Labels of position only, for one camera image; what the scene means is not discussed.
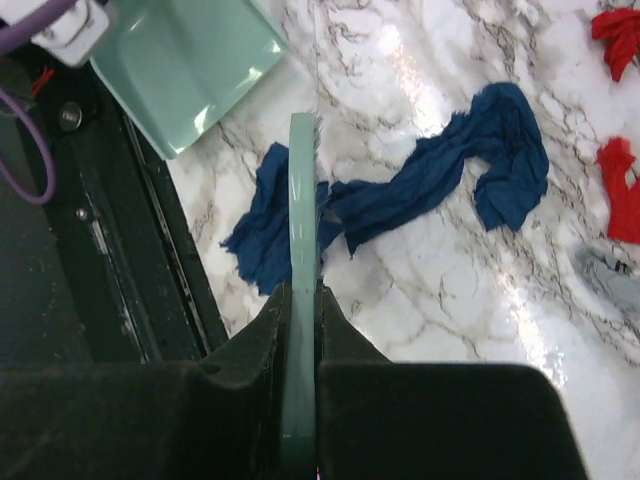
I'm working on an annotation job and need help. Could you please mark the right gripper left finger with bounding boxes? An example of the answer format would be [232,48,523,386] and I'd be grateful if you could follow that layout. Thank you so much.
[1,284,291,479]

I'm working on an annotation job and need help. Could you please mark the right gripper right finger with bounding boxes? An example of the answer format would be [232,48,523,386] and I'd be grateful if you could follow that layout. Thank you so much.
[316,289,587,479]

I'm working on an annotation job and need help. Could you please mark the green hand brush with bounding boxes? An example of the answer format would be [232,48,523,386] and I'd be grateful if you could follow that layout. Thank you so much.
[280,112,319,479]

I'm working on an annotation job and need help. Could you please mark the grey paper scrap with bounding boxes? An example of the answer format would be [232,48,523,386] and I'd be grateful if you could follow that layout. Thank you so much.
[574,246,639,320]

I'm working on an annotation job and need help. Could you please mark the dark blue cloth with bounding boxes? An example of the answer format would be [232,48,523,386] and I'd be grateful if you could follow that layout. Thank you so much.
[221,82,549,295]

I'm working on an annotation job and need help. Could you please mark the red paper scrap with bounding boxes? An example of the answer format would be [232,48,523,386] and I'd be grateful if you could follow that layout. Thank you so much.
[596,137,639,244]
[591,8,639,82]

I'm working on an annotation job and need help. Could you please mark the green plastic dustpan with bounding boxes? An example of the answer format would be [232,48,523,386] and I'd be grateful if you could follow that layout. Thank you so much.
[91,1,287,160]

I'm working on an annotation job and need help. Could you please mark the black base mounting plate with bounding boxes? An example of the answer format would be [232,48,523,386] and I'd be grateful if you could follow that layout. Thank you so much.
[1,52,227,366]

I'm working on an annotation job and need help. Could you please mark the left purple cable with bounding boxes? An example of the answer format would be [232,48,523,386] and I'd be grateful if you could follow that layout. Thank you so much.
[0,0,89,206]

